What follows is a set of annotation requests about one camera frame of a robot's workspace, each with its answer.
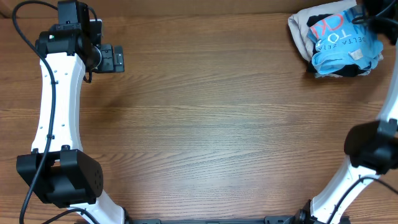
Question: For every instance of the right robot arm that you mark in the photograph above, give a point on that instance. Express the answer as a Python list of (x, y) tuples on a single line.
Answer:
[(370, 148)]

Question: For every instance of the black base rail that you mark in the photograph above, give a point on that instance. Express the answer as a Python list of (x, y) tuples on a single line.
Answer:
[(266, 220)]

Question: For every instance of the light blue printed t-shirt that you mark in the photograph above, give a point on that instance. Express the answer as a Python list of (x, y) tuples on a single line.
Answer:
[(339, 42)]

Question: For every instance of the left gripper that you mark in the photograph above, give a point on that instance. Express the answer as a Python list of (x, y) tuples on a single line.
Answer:
[(109, 65)]

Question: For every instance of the beige folded garment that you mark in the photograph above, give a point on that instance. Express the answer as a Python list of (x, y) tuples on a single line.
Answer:
[(298, 24)]

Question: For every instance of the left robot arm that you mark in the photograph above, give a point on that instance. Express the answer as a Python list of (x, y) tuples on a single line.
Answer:
[(57, 170)]

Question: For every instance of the black folded garment in pile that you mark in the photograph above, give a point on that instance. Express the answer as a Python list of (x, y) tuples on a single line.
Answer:
[(346, 71)]

